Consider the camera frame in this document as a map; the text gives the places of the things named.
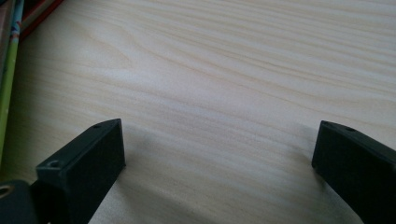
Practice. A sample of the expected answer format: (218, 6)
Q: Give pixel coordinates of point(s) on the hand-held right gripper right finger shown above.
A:
(358, 168)

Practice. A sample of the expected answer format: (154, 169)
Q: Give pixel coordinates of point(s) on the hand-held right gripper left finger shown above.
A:
(81, 174)

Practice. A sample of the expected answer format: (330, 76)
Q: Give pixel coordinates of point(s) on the animal picture book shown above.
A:
(7, 93)

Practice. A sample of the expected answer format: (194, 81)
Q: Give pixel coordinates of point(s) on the red picture book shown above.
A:
(37, 17)

